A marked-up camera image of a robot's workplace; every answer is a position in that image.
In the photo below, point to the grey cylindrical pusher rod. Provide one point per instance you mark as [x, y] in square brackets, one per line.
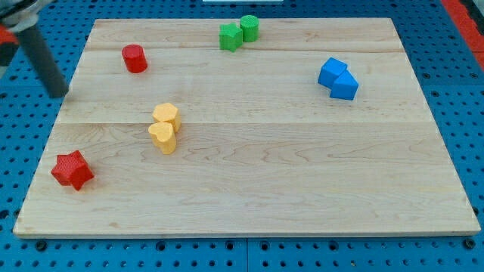
[43, 62]

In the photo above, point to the blue triangle block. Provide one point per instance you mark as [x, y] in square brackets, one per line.
[344, 87]

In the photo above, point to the red tape strip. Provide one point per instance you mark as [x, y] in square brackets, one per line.
[469, 21]

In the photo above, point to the green star block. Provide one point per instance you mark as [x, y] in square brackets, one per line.
[230, 37]

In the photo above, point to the grey and red end effector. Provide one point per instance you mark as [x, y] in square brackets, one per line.
[18, 15]

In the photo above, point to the blue cube block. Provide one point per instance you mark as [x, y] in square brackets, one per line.
[330, 71]

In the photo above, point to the light wooden board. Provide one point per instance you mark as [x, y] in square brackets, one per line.
[262, 151]

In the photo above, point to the red star block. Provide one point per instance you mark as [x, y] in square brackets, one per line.
[72, 170]

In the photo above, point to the green cylinder block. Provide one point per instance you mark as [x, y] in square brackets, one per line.
[250, 26]

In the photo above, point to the red cylinder block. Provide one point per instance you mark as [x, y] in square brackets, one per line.
[134, 58]

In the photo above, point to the yellow hexagon block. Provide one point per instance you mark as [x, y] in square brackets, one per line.
[167, 112]

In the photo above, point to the yellow heart block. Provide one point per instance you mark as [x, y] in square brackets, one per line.
[163, 136]

